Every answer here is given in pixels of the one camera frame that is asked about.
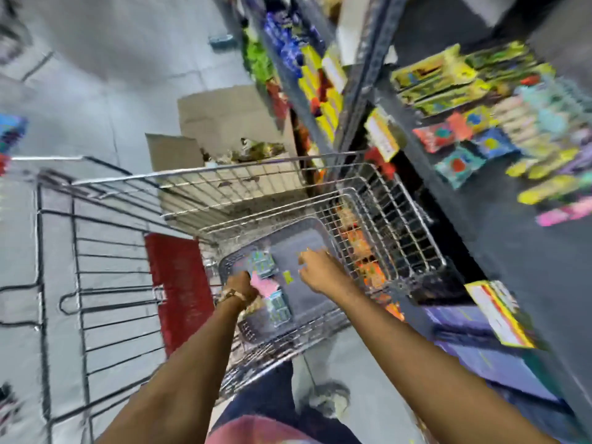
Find person's left hand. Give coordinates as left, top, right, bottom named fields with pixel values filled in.
left=225, top=271, right=260, bottom=311

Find person's right hand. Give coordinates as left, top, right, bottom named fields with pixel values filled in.
left=298, top=249, right=357, bottom=297

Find pink packet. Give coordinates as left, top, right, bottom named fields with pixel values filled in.
left=250, top=272, right=281, bottom=299

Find person's right forearm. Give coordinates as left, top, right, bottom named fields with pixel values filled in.
left=331, top=278, right=561, bottom=444

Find person's left forearm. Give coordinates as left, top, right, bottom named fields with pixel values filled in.
left=95, top=293, right=297, bottom=444

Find grey plastic basket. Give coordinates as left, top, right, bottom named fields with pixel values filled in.
left=217, top=217, right=357, bottom=345

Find teal packet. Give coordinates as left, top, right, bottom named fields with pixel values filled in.
left=246, top=250, right=278, bottom=279
left=265, top=290, right=293, bottom=327

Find row of orange packets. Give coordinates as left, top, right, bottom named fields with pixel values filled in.
left=336, top=202, right=407, bottom=322

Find red cart seat flap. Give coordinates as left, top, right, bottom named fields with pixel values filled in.
left=144, top=233, right=216, bottom=357

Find person's blue jeans leg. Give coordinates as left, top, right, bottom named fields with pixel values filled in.
left=212, top=360, right=362, bottom=444

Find packets inside cardboard box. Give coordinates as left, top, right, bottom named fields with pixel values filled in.
left=202, top=138, right=286, bottom=165

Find person's grey shoe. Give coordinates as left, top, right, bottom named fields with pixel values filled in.
left=307, top=381, right=352, bottom=419

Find person's pink shirt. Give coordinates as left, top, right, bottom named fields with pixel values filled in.
left=217, top=415, right=321, bottom=444

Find open cardboard box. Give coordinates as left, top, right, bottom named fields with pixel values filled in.
left=145, top=85, right=310, bottom=229

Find row of yellow packets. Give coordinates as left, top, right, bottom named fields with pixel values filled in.
left=299, top=45, right=344, bottom=145

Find grey metal shelving unit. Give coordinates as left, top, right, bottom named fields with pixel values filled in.
left=233, top=0, right=592, bottom=444

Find group of colourful square packets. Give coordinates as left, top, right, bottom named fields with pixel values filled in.
left=412, top=106, right=520, bottom=190

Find stack of purple boxes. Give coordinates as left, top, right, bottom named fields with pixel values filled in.
left=425, top=304, right=560, bottom=403

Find row of green packets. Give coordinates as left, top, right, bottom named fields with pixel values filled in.
left=242, top=28, right=277, bottom=86

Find row of blue packets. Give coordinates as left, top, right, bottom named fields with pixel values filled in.
left=263, top=12, right=307, bottom=80

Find stack of long yellow-green packs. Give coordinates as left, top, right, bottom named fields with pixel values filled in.
left=390, top=40, right=557, bottom=118

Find group of yellow tubes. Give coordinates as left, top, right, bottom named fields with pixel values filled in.
left=505, top=147, right=592, bottom=207

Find pink tube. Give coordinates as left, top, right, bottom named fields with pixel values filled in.
left=536, top=198, right=592, bottom=228

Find stack of pastel packs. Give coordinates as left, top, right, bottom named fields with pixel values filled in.
left=491, top=77, right=592, bottom=154

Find beaded wrist bracelet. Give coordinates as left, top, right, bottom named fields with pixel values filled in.
left=216, top=288, right=247, bottom=305

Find silver wire shopping cart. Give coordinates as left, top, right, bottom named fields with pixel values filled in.
left=0, top=151, right=463, bottom=444

